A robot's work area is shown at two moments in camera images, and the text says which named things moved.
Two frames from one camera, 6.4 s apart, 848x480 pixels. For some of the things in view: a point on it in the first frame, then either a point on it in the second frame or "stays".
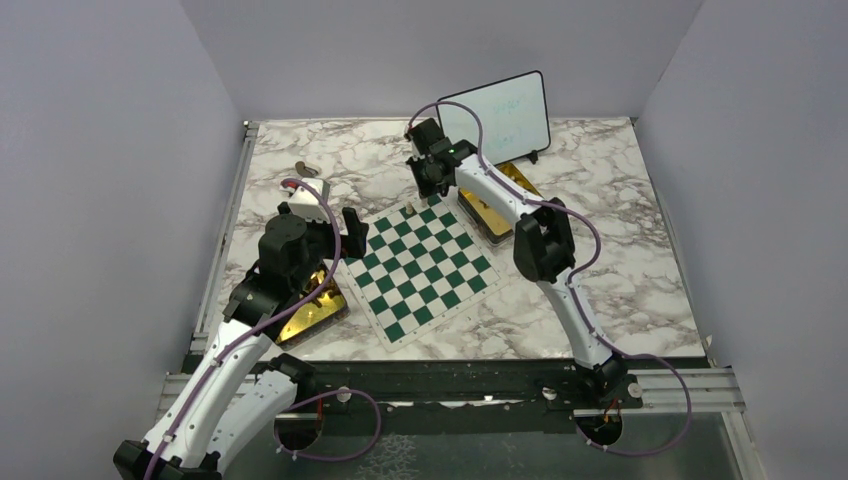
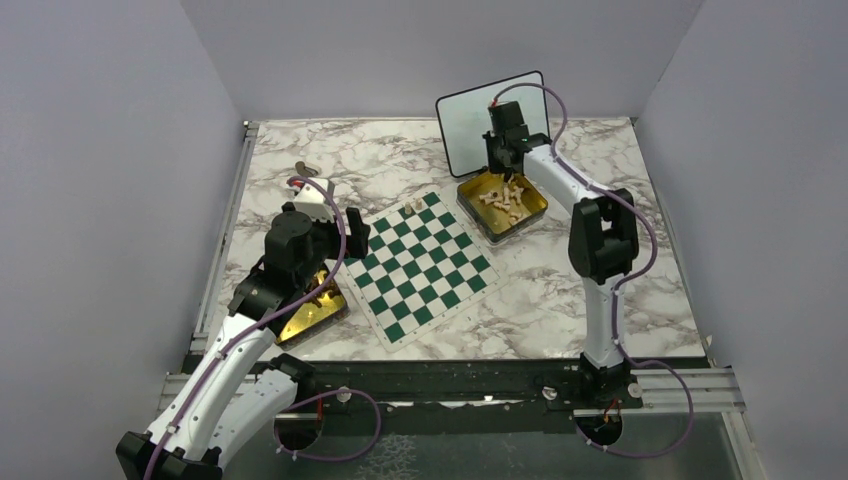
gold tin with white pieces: x=492 y=225 stays
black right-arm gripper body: x=424 y=180 → x=495 y=164
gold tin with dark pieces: x=321 y=313 stays
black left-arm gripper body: x=322 y=241 stays
